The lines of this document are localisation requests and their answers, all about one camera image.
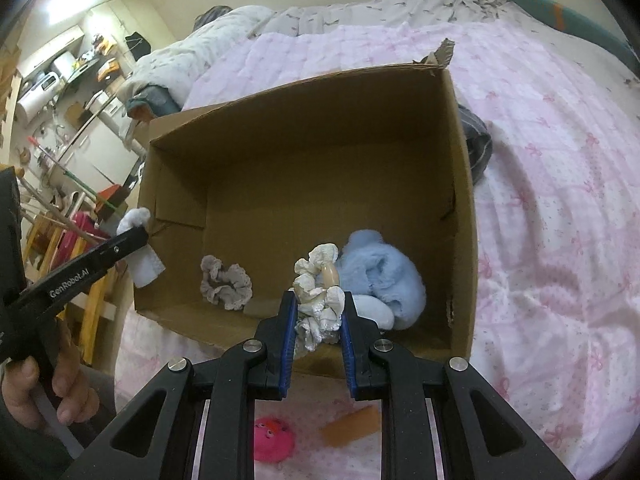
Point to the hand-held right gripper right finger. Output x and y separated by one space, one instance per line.
347 345

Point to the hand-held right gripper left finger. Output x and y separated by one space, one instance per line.
287 340

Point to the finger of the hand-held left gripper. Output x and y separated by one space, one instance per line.
125 246

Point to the white fleece sock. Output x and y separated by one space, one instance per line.
145 265

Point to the cream satin scrunchie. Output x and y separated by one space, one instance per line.
312 305

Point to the grey lace scrunchie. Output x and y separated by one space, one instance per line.
237 287

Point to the blue fluffy plush toy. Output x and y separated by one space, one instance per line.
380 270

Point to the brown cardboard box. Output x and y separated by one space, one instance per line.
300 160

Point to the person's left hand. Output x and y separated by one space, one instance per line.
45 395

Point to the brown card tag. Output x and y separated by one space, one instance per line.
350 425

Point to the pink plush toy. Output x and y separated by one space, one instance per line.
272 440

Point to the blue grey cloth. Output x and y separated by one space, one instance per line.
150 100

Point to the orange box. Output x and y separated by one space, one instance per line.
107 67

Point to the white kitchen appliance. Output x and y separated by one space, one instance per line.
42 82

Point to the black hanging garment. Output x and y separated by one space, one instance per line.
135 42

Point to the white upper cabinet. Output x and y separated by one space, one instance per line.
50 47

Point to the white floral duvet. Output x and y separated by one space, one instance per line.
210 45

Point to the dark striped cloth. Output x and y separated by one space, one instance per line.
477 145

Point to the pink bow print blanket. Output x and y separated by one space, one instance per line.
550 210

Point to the cream floral bed sheet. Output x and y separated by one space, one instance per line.
590 55

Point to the teal pillow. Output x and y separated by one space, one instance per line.
535 5

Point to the red and yellow frame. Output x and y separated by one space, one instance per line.
92 305

